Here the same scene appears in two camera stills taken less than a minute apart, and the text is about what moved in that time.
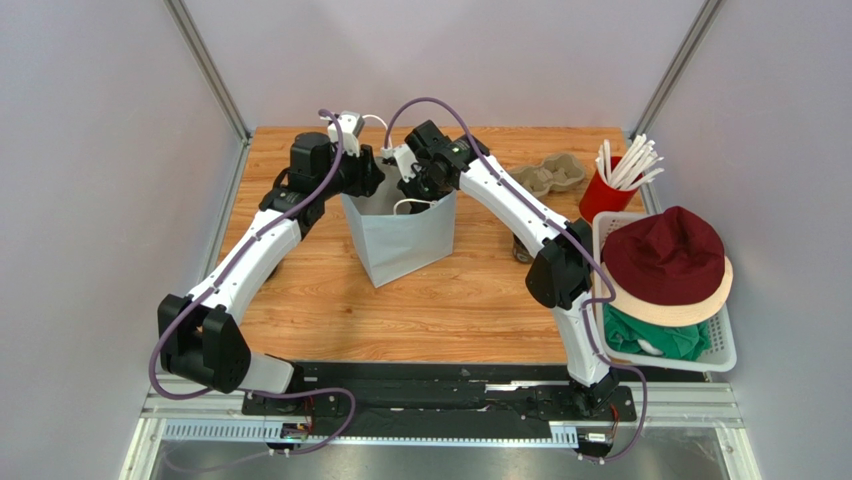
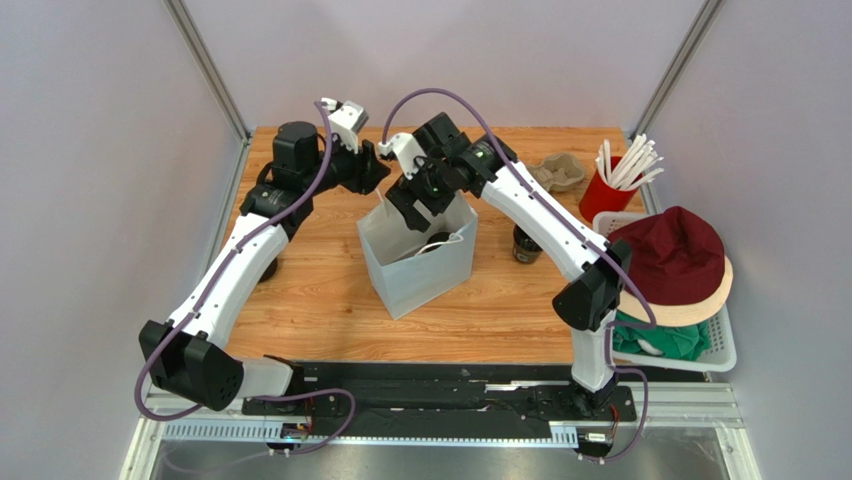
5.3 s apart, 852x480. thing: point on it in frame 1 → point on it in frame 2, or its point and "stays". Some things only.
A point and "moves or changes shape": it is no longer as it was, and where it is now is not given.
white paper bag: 393,242 moves or changes shape
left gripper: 366,174 stays
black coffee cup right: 520,252 stays
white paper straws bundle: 636,167 stays
